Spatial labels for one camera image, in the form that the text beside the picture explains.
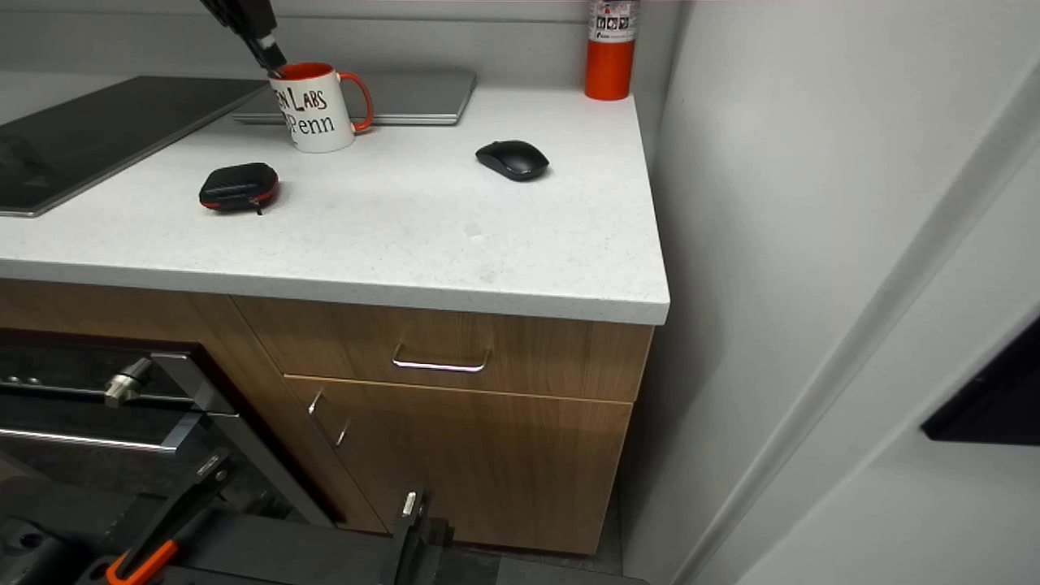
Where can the black induction cooktop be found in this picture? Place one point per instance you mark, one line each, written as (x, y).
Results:
(98, 136)

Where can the black computer mouse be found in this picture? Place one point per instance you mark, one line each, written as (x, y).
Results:
(512, 159)

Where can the black earbuds case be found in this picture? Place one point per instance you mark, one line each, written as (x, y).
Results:
(240, 186)

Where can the black metal cart frame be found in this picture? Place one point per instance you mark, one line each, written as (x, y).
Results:
(163, 432)

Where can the grey closed laptop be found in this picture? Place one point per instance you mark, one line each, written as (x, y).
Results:
(417, 99)

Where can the wooden drawer front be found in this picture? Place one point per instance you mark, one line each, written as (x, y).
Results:
(520, 353)

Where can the orange and black clamp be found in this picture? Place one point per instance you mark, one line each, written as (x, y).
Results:
(149, 555)

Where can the wooden cabinet body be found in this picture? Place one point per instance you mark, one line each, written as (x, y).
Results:
(132, 314)

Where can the black clamp with silver bolt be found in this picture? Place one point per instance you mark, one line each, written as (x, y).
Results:
(411, 539)

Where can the black ballpoint pen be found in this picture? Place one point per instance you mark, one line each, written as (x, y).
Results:
(275, 62)

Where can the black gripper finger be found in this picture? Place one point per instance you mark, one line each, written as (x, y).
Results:
(245, 21)

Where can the wooden cabinet door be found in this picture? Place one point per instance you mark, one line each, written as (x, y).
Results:
(490, 467)

